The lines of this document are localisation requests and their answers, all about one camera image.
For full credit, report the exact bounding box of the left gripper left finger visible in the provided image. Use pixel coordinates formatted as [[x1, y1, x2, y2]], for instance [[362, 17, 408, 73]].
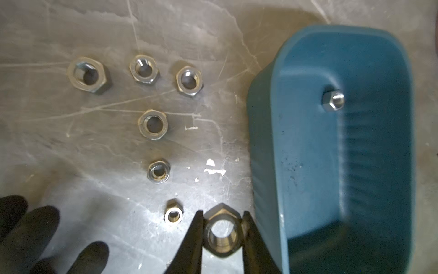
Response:
[[165, 210, 204, 274]]

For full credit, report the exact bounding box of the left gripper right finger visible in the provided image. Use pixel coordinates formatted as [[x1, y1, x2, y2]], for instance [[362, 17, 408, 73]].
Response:
[[241, 211, 281, 274]]

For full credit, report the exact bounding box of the large steel hex nut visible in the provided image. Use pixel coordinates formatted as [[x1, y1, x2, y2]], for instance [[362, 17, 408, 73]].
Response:
[[203, 203, 243, 258]]

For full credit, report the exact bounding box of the small steel hex nut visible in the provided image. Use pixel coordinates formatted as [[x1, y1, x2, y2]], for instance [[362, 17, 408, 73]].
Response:
[[164, 199, 184, 225]]

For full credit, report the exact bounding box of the teal plastic storage box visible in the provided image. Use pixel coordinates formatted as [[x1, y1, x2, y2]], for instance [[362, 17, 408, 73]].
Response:
[[246, 25, 415, 274]]

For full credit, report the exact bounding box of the blue grey work glove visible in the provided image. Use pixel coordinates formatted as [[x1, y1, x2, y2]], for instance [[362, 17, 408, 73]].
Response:
[[1, 195, 110, 274]]

